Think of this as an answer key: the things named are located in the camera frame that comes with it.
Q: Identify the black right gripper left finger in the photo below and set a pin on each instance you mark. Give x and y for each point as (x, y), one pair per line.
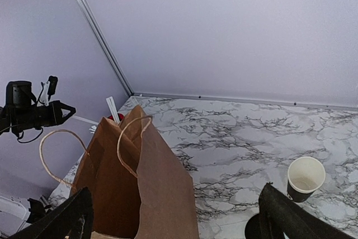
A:
(72, 219)

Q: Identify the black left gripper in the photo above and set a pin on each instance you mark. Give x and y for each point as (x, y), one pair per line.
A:
(40, 116)

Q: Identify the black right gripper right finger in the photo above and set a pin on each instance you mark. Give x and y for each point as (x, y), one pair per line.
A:
(279, 217)

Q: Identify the black paper coffee cup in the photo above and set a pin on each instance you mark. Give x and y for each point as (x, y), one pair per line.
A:
(305, 176)

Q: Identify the brown cardboard box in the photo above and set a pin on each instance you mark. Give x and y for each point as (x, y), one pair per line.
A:
(139, 187)

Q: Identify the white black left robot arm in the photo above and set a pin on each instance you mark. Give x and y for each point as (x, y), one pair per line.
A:
(6, 120)

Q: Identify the black plastic cup lid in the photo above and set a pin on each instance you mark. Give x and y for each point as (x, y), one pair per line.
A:
(252, 229)

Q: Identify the red cylindrical container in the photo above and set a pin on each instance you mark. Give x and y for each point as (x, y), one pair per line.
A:
(118, 118)

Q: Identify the aluminium frame post left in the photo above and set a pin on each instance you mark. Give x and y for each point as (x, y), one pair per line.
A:
(85, 8)

